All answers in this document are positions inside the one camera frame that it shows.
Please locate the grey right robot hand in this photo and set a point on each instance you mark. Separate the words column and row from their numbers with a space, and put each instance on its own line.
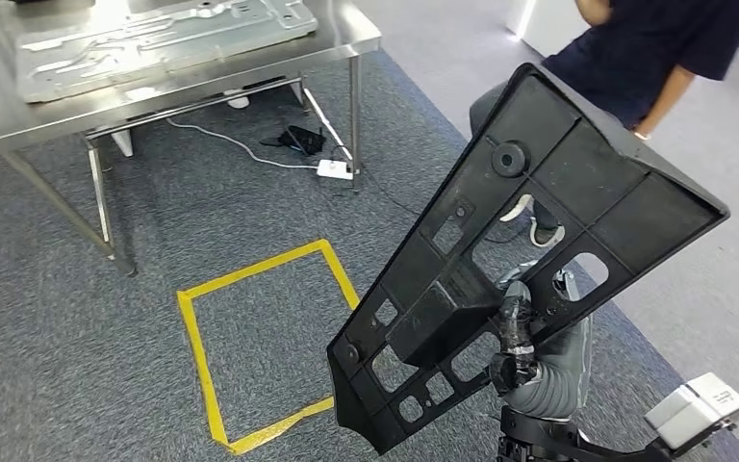
column 567, row 341

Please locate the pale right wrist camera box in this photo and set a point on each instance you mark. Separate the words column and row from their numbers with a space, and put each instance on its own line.
column 694, row 408

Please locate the white power strip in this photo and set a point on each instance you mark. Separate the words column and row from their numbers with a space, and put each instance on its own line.
column 334, row 169

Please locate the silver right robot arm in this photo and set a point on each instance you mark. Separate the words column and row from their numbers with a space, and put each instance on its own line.
column 554, row 395

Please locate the black plastic panel part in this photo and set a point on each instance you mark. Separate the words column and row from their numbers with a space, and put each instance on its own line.
column 599, row 166

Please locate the person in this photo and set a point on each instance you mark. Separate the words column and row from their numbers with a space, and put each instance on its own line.
column 650, row 51

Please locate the black electronic device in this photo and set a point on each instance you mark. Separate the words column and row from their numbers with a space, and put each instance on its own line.
column 306, row 140

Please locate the stamped grey metal plate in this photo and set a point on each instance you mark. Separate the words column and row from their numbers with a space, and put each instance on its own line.
column 153, row 44

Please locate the stainless steel workbench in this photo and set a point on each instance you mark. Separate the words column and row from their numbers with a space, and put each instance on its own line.
column 344, row 38

